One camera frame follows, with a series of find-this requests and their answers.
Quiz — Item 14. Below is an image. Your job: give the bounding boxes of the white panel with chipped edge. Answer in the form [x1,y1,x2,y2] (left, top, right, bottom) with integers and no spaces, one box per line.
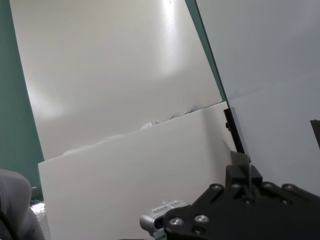
[37,101,242,240]

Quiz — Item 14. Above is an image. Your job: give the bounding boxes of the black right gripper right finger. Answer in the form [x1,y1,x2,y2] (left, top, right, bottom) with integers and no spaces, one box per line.
[251,166,320,208]

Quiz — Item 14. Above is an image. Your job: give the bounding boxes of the silver depth camera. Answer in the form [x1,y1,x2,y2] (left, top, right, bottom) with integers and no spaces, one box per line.
[139,199,191,237]

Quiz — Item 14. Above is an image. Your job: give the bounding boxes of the grey padded object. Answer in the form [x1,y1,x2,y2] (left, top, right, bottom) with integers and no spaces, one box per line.
[0,168,49,240]

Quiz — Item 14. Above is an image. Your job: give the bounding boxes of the tall white partition panel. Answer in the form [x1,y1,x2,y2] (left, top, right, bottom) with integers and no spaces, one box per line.
[9,0,224,161]

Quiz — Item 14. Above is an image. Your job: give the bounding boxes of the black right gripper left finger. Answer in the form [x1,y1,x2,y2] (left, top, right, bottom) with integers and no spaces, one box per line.
[163,163,251,228]

